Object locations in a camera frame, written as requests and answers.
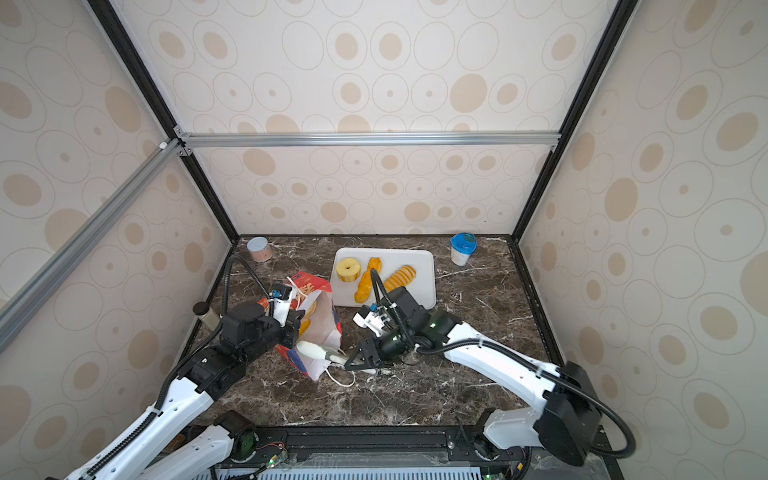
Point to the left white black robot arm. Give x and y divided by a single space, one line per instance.
193 385

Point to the yellow ring shaped fake bread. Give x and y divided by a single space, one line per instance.
348 270

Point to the blue lidded white cup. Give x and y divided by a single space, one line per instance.
463 245

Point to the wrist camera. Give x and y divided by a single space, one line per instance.
280 292
369 317

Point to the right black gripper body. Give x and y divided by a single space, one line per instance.
387 348

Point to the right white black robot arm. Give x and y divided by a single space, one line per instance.
562 415

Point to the small bottle with black cap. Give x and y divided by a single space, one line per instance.
206 314

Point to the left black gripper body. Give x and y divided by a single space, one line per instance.
272 334

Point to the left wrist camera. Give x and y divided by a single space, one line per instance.
280 292

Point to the long twisted fake bread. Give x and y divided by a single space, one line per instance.
366 285

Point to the horizontal aluminium frame rail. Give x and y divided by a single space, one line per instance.
370 139

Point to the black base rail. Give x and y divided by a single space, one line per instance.
397 452

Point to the left diagonal aluminium rail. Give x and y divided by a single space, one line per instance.
25 304

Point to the red paper gift bag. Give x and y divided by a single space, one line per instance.
320 325

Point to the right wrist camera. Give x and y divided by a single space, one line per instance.
369 317

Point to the ridged oval fake bread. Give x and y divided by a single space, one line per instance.
400 278

